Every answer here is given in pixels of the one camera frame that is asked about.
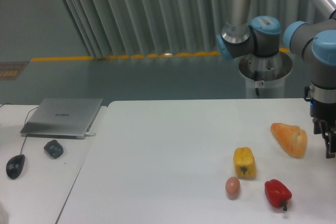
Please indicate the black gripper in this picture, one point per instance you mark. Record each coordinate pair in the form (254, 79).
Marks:
(322, 110)

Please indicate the yellow bell pepper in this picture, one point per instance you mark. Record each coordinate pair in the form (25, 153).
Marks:
(244, 163)

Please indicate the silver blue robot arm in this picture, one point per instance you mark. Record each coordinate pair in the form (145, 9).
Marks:
(315, 43)

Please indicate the red bell pepper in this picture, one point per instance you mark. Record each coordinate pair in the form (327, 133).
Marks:
(277, 194)

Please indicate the golden bread loaf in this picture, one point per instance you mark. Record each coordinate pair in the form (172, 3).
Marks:
(291, 138)

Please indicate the brown egg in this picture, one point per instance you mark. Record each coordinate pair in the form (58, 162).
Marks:
(232, 186)

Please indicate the white usb dongle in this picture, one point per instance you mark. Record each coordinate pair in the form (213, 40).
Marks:
(89, 134)

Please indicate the silver laptop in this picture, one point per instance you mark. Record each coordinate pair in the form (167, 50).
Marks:
(62, 118)

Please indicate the black small case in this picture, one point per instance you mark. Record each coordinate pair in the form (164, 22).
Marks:
(54, 149)

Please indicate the black computer mouse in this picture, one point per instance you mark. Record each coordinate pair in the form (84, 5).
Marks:
(14, 166)

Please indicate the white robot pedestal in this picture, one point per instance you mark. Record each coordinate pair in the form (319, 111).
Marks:
(265, 78)

